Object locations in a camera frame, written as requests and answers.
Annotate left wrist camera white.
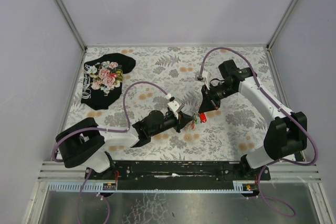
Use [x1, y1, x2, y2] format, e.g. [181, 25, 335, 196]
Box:
[165, 93, 184, 118]

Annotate purple cable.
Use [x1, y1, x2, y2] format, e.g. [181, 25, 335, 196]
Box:
[200, 47, 319, 218]
[53, 81, 171, 163]

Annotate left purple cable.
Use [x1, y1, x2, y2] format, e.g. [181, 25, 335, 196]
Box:
[53, 81, 171, 163]

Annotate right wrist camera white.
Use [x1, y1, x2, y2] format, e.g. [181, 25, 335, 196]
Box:
[195, 71, 210, 89]

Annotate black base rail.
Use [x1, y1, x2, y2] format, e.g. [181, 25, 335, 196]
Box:
[85, 161, 270, 188]

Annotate white cable duct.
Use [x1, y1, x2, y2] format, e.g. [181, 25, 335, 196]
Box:
[49, 182, 256, 194]

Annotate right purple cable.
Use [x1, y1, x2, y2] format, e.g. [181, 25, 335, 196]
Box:
[200, 47, 319, 218]

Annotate black floral cloth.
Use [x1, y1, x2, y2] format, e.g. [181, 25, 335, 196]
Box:
[81, 53, 136, 110]

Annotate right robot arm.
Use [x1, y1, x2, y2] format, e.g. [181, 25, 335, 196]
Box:
[195, 60, 307, 169]

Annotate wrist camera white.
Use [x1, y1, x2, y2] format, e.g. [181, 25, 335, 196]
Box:
[165, 93, 184, 118]
[195, 71, 210, 89]

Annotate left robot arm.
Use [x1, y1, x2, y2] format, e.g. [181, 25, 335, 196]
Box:
[52, 110, 193, 173]

